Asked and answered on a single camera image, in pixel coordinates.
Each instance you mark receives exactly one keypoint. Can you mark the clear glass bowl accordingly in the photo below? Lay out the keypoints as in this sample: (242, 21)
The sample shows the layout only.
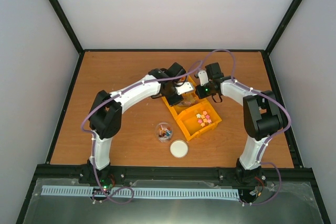
(165, 125)

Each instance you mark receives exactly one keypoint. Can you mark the light blue cable duct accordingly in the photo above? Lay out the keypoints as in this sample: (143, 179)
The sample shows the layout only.
(142, 193)

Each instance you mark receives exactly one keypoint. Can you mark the black front rail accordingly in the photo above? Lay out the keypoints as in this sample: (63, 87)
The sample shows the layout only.
(122, 175)

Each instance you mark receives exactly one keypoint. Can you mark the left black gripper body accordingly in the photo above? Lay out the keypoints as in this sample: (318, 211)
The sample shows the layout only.
(171, 101)

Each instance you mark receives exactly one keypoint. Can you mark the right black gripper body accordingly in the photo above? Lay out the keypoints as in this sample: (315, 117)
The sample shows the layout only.
(206, 93)

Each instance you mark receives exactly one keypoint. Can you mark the orange three-compartment bin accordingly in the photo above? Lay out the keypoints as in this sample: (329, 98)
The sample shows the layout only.
(185, 117)

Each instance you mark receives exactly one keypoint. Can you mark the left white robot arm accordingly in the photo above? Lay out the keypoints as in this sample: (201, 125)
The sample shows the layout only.
(105, 115)

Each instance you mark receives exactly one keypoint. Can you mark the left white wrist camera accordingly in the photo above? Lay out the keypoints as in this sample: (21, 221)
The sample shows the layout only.
(184, 88)

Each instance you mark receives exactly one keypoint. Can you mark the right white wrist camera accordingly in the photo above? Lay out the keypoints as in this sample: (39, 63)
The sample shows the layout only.
(203, 77)

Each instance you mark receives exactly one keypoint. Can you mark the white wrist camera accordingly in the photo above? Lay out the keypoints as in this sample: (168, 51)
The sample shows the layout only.
(203, 77)
(184, 88)

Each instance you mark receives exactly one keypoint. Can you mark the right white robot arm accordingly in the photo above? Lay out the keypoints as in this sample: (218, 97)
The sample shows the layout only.
(261, 115)

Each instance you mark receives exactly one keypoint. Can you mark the white round lid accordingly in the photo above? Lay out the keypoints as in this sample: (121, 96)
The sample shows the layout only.
(179, 148)

